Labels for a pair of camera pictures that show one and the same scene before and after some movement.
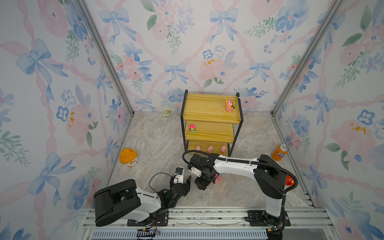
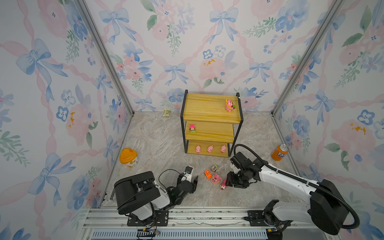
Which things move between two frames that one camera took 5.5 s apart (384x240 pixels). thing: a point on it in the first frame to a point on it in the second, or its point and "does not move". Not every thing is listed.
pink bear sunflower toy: [229, 105] does not move
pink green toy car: [192, 128] does not move
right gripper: [200, 185] to [230, 181]
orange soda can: [280, 151] does not move
